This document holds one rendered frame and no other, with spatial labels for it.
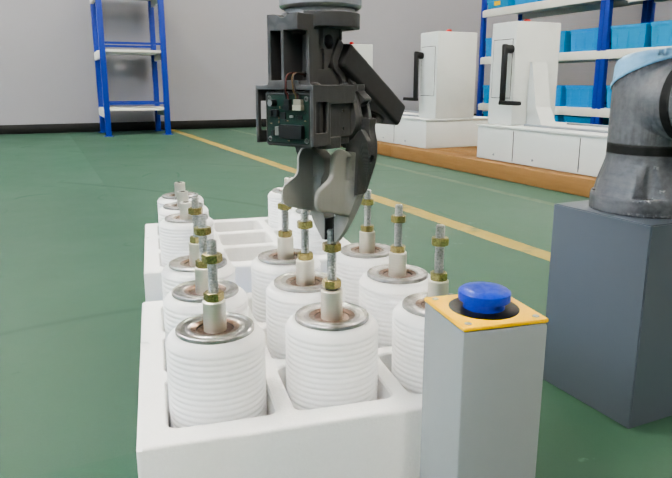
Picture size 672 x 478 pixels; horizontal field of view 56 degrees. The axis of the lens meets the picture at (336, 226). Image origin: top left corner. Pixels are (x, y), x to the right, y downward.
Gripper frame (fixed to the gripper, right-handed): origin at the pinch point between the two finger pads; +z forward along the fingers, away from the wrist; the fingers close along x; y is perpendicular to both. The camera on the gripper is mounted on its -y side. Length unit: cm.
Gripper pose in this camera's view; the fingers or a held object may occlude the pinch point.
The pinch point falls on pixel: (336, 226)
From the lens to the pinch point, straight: 63.1
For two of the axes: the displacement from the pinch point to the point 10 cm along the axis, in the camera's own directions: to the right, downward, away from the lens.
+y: -6.4, 1.7, -7.5
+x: 7.7, 1.4, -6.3
